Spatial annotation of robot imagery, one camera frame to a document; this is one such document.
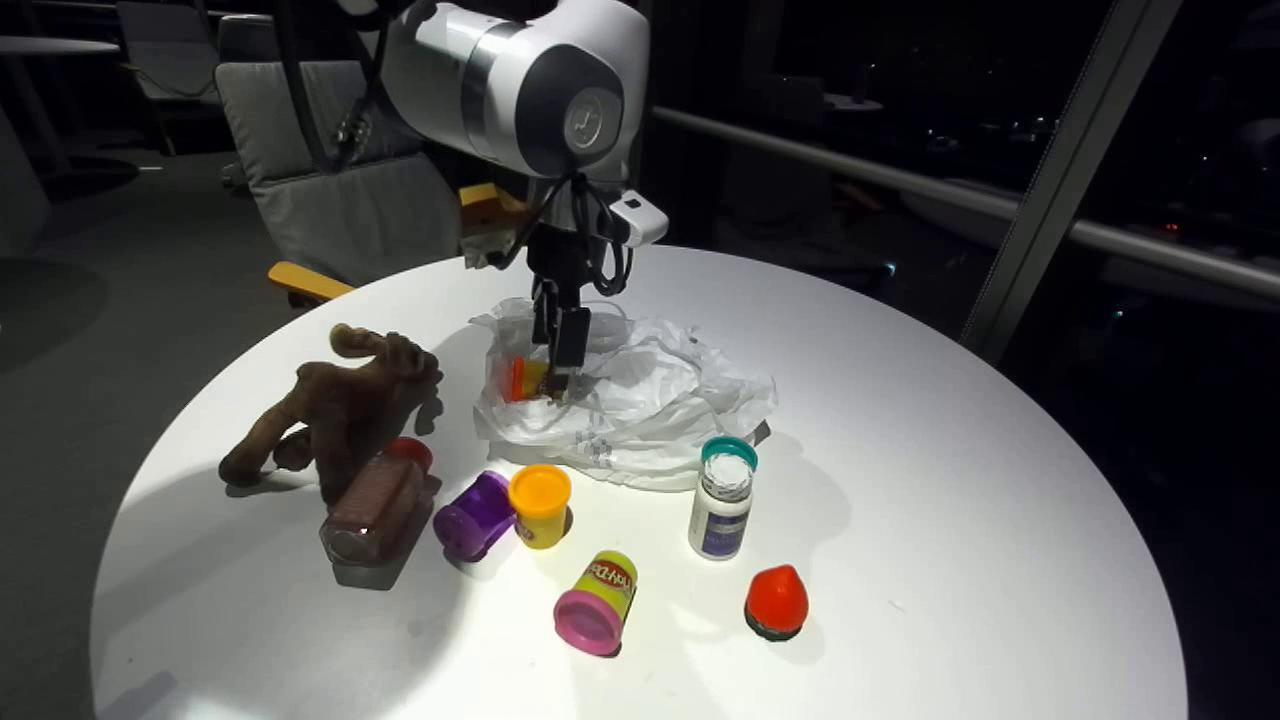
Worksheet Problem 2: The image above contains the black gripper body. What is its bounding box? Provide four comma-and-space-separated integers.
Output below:
518, 173, 639, 313

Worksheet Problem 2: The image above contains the yellow lid Play-Doh can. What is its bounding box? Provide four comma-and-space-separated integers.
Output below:
502, 460, 581, 555

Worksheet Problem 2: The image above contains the grey slanted window pillar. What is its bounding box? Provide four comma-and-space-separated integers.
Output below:
956, 0, 1186, 360

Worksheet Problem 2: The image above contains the orange lid Play-Doh can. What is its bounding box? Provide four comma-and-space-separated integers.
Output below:
494, 347, 552, 407

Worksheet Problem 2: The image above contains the red toy strawberry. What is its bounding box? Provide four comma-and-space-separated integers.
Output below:
740, 558, 811, 642

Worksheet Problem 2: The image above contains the pink lid Play-Doh can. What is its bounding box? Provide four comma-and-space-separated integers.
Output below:
547, 542, 644, 660

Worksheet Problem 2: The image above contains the round background table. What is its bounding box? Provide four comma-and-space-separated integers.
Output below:
0, 30, 129, 173

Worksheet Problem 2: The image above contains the white translucent plastic bag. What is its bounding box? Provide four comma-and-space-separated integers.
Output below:
463, 291, 779, 495

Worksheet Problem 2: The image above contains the grey chair with yellow armrests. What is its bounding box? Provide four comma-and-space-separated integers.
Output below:
210, 57, 532, 307

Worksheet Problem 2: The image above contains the grey background chair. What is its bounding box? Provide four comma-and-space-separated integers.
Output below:
116, 0, 225, 106

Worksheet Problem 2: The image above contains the purple plastic jar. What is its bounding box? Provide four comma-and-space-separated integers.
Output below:
428, 465, 518, 562

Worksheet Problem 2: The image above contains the brown spice bottle red cap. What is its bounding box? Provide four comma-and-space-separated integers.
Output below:
317, 435, 442, 593

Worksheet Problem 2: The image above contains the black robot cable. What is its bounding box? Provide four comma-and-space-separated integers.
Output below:
271, 0, 402, 176

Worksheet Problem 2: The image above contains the brown plush moose toy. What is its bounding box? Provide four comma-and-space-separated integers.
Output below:
217, 319, 448, 507

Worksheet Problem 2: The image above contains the grey metal railing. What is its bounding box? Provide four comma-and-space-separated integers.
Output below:
647, 103, 1280, 304

